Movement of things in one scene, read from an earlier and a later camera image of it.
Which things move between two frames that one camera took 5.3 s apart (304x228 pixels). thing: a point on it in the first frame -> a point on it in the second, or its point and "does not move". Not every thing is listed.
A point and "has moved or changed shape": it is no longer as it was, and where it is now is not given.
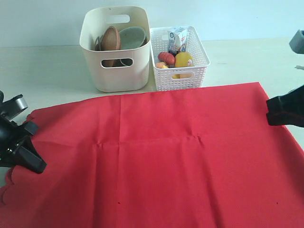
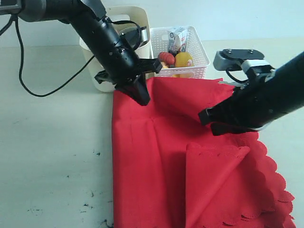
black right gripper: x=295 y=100 -> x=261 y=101
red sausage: x=166 y=57 does not move
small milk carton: x=177 y=38 does not move
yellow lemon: x=184 y=59 does not move
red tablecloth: x=201 y=157 has moved or changed shape
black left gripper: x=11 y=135 -> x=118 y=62
